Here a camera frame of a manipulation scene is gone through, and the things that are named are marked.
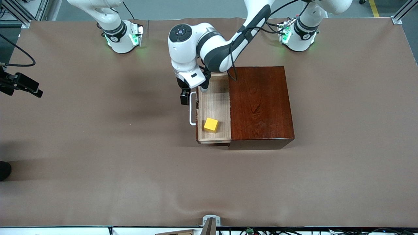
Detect black left base cables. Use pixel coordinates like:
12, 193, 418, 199
266, 20, 284, 35

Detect black right base cable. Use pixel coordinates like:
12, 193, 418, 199
122, 0, 138, 21

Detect light wooden board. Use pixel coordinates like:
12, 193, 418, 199
154, 229, 196, 235

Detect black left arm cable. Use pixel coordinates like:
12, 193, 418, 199
228, 0, 311, 82

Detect aluminium frame with shelf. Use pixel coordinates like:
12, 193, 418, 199
0, 0, 49, 29

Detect silver metal bracket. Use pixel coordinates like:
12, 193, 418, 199
202, 214, 221, 227

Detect yellow block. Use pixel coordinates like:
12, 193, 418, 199
204, 117, 219, 133

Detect grey mounting post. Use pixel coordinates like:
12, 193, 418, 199
200, 217, 217, 235

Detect brown table mat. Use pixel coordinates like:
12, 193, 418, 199
0, 17, 418, 228

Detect dark brown wooden cabinet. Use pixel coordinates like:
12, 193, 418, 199
228, 66, 295, 150

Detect black round object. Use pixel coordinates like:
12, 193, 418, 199
0, 161, 12, 182

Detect aluminium frame profile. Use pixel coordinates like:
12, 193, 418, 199
391, 0, 418, 25

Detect wooden drawer with white handle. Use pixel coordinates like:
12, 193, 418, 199
189, 73, 232, 145

